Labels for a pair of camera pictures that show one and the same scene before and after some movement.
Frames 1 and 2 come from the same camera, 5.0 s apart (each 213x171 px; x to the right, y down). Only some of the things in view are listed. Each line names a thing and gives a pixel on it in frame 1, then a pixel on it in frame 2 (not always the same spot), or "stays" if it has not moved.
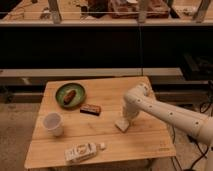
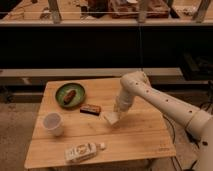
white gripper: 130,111 → 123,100
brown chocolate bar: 89,109 stays
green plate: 70,95 stays
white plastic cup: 54,122 stays
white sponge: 122,124 → 112,117
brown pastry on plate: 69,96 stays
